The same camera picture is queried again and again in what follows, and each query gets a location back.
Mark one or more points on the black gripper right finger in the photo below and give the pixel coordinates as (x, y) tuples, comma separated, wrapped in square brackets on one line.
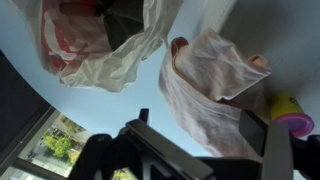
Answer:
[(282, 153)]

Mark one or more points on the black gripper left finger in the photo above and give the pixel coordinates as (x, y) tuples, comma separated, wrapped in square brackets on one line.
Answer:
[(141, 149)]

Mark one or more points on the yellow play-doh tub pink lid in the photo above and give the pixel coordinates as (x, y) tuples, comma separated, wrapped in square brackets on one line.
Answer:
[(284, 108)]

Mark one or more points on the white pink cloth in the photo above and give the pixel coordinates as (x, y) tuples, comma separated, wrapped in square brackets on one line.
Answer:
[(207, 83)]

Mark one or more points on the dark green object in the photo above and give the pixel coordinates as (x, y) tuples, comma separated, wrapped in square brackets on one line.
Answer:
[(122, 19)]

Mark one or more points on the white red plastic carrier bag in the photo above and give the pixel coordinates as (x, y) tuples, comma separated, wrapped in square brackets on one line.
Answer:
[(71, 41)]

